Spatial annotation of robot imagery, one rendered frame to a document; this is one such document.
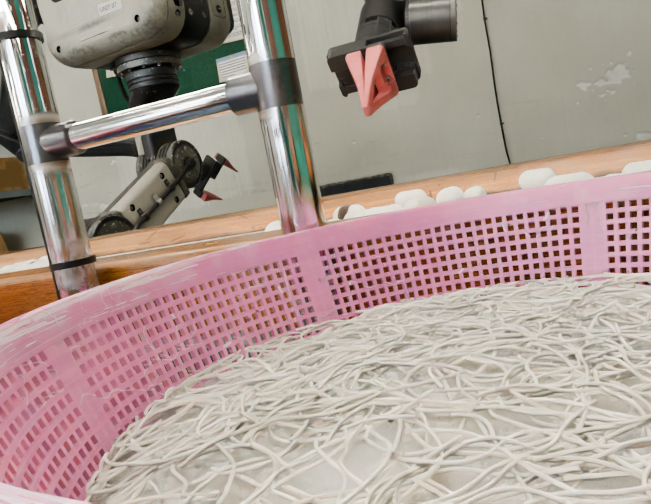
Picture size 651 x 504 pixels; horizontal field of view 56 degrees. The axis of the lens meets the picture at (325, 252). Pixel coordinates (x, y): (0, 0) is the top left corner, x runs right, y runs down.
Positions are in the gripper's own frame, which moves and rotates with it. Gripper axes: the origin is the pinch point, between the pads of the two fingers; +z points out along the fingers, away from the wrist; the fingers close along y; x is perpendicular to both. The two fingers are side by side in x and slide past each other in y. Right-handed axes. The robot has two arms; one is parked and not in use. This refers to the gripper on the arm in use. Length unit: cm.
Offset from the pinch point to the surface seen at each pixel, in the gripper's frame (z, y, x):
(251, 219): 7.6, -16.6, 6.8
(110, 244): 7.9, -38.1, 6.6
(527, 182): 11.9, 16.0, 4.4
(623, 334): 47, 20, -24
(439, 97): -154, -22, 109
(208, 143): -151, -128, 103
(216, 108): 32.5, 3.6, -24.3
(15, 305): 36.7, -15.3, -16.3
